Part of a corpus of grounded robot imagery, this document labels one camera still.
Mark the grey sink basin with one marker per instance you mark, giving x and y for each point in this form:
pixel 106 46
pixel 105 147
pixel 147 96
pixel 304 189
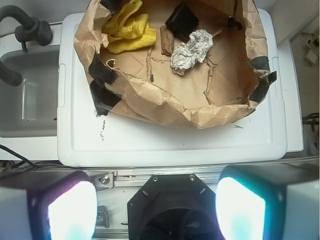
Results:
pixel 30 109

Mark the aluminium extrusion rail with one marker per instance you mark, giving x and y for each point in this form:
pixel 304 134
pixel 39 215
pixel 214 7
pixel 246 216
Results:
pixel 137 177

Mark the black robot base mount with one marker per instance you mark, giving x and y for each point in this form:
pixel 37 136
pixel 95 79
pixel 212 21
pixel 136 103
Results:
pixel 173 207

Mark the white plastic bin lid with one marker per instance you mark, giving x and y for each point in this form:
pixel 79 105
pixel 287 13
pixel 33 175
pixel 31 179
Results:
pixel 86 139

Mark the yellow microfiber cloth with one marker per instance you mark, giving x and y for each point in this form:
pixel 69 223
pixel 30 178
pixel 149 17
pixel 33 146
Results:
pixel 128 31

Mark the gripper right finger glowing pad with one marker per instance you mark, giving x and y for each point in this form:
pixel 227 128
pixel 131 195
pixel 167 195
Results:
pixel 277 201

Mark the black square box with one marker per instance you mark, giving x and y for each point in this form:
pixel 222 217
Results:
pixel 182 22

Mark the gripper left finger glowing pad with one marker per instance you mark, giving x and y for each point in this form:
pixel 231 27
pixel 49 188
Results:
pixel 47 205

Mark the crumpled white paper ball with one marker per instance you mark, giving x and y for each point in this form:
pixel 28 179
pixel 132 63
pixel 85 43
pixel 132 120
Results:
pixel 186 55

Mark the metal corner bracket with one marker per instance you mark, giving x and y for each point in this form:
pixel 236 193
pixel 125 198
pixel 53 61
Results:
pixel 103 181

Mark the brown paper bag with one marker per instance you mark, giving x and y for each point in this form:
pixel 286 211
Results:
pixel 232 81

